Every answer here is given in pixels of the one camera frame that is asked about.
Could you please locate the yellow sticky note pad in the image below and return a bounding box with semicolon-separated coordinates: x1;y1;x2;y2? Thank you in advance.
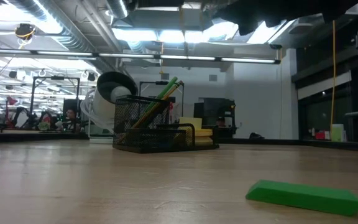
178;116;214;147

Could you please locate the black mesh desk organizer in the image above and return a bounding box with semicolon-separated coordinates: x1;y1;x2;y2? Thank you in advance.
112;95;220;154

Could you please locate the black equipment rack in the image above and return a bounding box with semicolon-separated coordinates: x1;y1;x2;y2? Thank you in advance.
193;97;237;138

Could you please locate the overhead light bar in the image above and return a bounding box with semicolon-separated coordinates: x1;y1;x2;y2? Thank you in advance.
0;48;281;65

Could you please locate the red box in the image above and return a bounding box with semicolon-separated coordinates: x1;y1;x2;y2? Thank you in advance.
314;130;331;141

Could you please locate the green eraser block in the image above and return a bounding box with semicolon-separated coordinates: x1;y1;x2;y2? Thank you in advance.
245;179;358;217

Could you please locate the green white box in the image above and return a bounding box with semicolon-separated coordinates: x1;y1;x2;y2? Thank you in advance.
331;123;345;142

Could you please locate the red desk lamp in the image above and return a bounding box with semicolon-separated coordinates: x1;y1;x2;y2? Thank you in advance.
4;96;19;127

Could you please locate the black metal rig frame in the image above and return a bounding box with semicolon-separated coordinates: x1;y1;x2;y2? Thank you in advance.
29;76;81;131

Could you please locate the black table frame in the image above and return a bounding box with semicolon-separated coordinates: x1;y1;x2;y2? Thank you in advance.
0;130;358;153

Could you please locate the yellow hanging cable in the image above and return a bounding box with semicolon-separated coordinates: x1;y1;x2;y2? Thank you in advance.
329;20;337;134

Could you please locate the black ceiling cable reel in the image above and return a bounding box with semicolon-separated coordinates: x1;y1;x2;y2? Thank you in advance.
14;23;37;41

